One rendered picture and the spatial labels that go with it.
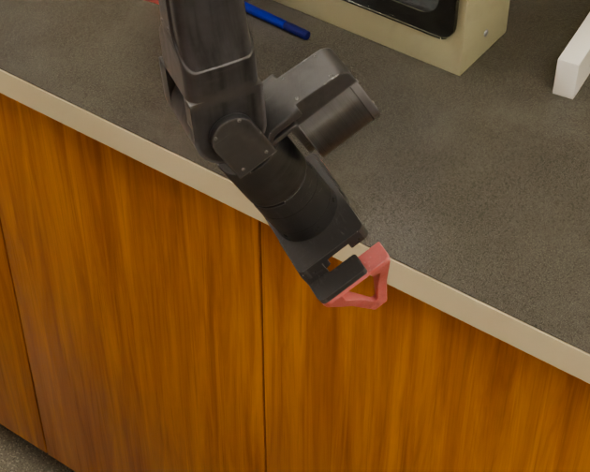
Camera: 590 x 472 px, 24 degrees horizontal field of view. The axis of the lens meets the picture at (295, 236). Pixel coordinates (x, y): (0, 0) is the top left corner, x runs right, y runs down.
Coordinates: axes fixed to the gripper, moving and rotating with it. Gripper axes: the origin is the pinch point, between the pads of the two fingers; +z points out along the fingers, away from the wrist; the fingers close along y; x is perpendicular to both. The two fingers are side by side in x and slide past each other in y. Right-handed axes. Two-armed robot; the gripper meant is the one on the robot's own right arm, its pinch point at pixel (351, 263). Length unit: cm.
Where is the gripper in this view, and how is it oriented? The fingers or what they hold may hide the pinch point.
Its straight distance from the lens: 120.9
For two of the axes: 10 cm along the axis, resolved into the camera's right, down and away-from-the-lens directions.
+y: -4.1, -6.3, 6.6
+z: 4.5, 4.9, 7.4
